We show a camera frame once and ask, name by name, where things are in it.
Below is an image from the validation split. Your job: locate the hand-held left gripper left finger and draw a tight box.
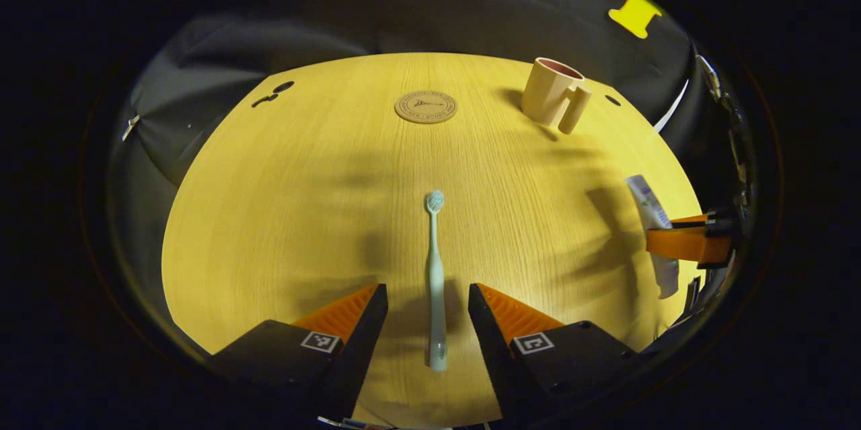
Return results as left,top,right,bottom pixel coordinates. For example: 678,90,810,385
212,284,389,421

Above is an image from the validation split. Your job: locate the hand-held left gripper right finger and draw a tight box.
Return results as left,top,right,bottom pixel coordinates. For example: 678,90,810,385
468,283,648,421

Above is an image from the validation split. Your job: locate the white toothpaste tube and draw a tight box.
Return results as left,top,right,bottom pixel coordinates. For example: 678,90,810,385
625,174,681,300

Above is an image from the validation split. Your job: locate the pale green toothbrush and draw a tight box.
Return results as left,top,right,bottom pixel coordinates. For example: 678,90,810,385
424,190,449,372

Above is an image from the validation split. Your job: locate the beige cup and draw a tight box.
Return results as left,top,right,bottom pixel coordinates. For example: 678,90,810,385
521,57,593,135

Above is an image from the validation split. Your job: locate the round brown coaster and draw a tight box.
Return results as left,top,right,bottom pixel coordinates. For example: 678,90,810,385
394,90,459,124

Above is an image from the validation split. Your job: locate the black backdrop cloth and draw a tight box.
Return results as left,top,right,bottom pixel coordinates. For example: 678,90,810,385
108,0,737,188

